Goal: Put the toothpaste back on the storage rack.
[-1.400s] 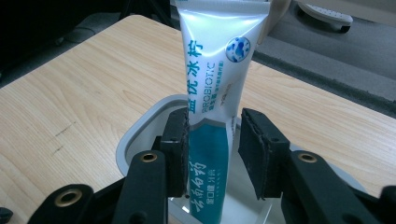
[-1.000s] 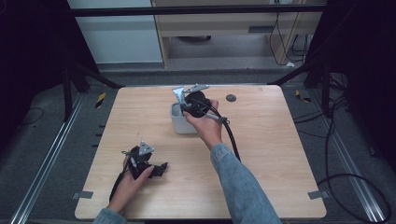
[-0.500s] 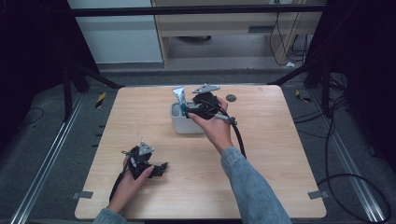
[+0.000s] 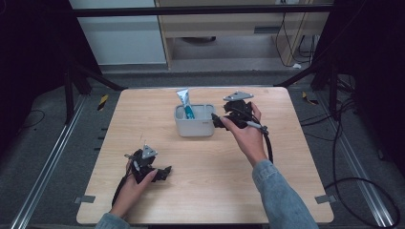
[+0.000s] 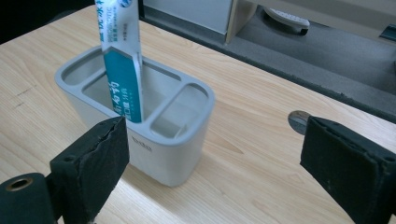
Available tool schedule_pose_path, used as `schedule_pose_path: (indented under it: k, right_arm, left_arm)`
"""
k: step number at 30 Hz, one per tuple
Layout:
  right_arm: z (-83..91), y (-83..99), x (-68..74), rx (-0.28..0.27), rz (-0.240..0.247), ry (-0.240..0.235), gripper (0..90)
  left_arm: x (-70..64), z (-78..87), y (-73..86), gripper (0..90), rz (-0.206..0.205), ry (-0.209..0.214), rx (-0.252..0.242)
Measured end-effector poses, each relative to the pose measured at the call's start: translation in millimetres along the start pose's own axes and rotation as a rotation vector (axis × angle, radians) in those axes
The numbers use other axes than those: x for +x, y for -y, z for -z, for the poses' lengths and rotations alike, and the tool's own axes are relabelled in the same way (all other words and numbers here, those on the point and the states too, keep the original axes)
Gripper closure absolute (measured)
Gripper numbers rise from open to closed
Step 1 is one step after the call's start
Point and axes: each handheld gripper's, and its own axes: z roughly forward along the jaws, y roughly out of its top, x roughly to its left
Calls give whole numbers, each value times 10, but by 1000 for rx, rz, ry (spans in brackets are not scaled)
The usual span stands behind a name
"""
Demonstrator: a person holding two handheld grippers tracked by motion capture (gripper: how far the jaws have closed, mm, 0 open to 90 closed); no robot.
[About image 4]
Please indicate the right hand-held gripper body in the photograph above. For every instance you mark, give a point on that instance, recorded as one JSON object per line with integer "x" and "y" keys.
{"x": 238, "y": 109}

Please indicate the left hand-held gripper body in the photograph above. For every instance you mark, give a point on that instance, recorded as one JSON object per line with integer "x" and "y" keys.
{"x": 143, "y": 163}

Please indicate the person's left hand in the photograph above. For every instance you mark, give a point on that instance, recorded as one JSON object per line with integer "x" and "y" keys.
{"x": 132, "y": 194}

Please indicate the person's right hand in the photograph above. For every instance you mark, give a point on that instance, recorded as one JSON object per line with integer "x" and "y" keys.
{"x": 250, "y": 143}

